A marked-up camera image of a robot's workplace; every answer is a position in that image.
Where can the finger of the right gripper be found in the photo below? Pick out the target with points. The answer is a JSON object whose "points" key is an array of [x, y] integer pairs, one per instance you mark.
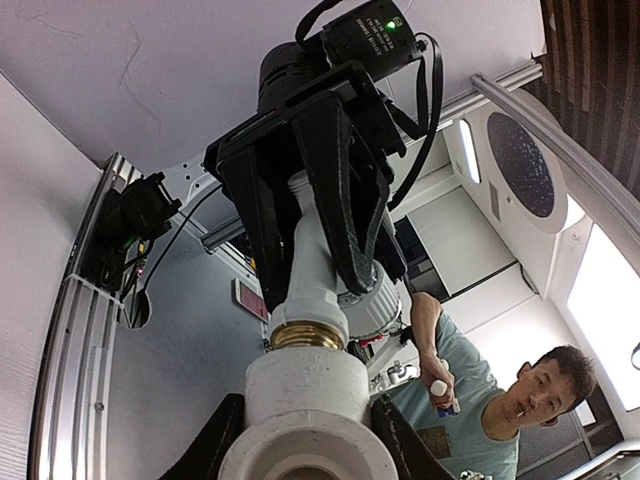
{"points": [[349, 187], [257, 192]]}

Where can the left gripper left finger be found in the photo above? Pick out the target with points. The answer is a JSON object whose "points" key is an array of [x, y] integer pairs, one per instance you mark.
{"points": [[203, 458]]}

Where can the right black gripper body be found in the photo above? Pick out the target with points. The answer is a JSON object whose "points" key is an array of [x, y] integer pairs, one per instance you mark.
{"points": [[290, 80]]}

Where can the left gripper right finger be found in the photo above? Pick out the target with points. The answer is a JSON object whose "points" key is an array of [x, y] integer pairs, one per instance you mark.
{"points": [[412, 459]]}

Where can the white elbow fitting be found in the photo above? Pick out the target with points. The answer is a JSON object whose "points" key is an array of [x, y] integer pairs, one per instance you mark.
{"points": [[307, 416]]}

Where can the white faucet chrome knob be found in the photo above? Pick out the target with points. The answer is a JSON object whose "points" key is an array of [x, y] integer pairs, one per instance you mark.
{"points": [[318, 309]]}

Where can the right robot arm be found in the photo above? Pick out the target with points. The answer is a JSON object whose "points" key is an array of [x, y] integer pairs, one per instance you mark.
{"points": [[377, 34]]}

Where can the man in teal shirt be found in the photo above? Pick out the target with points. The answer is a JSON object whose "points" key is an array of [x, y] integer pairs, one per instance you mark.
{"points": [[472, 423]]}

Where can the pink smartphone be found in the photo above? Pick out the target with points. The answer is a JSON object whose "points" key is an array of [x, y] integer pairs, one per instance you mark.
{"points": [[249, 300]]}

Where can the round speckled ceiling panel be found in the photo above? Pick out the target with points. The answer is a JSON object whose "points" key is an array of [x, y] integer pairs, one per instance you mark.
{"points": [[521, 164]]}

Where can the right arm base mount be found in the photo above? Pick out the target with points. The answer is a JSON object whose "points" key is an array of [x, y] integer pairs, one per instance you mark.
{"points": [[142, 211]]}

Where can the aluminium front rail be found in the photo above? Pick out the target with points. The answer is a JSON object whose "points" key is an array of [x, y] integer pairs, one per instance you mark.
{"points": [[69, 432]]}

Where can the aluminium overhead frame beam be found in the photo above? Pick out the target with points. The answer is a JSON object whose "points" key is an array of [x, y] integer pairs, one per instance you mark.
{"points": [[596, 190]]}

